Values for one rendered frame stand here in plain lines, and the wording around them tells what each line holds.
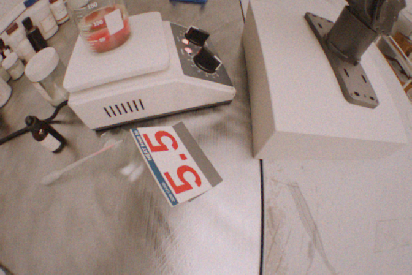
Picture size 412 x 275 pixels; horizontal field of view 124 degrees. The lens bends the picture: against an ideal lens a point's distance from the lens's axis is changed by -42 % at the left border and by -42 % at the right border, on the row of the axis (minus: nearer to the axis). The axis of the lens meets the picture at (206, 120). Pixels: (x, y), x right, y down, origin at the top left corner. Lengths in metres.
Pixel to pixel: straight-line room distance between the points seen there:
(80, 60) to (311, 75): 0.27
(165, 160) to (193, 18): 0.33
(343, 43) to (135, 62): 0.26
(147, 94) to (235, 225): 0.17
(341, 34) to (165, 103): 0.25
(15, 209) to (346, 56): 0.53
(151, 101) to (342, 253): 0.30
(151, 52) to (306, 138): 0.18
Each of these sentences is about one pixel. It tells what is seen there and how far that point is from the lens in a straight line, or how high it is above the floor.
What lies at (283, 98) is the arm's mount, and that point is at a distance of 0.19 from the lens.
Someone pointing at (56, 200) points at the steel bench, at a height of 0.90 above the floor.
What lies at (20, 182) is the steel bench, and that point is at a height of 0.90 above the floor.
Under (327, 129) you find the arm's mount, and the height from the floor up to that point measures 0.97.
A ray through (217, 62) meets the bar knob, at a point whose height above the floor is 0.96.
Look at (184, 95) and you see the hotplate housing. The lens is 0.22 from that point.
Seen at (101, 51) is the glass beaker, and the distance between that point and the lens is 0.22.
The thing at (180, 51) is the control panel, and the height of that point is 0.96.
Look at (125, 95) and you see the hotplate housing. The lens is 0.20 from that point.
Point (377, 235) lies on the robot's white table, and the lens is 0.34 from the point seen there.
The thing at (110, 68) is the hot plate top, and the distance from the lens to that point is 0.20.
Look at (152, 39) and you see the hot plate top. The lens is 0.22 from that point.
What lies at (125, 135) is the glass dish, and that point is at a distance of 0.24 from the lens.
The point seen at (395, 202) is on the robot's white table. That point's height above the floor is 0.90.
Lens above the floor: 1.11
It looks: 59 degrees down
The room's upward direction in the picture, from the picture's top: 5 degrees clockwise
